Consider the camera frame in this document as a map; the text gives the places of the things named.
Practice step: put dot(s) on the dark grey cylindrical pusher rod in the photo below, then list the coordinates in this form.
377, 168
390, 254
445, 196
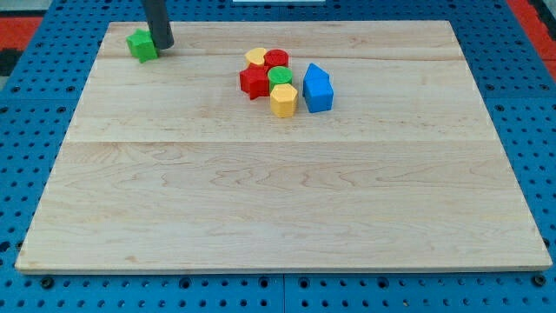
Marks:
157, 17

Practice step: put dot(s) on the blue cube block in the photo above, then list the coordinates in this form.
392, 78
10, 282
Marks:
318, 95

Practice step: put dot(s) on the yellow hexagon block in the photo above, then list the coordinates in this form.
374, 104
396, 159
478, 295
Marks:
283, 100

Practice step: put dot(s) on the green star block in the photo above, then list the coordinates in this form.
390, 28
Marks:
141, 46

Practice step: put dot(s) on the light wooden board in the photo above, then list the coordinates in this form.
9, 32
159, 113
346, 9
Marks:
168, 167

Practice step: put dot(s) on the red circle block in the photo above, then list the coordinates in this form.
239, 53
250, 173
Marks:
276, 57

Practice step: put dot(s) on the green circle block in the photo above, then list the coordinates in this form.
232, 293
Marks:
279, 75

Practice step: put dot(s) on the red star block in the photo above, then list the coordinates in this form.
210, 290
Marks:
254, 81

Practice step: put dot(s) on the yellow heart block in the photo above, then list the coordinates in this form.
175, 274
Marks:
255, 57

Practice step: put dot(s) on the blue pentagon block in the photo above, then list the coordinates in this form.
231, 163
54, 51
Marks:
314, 72

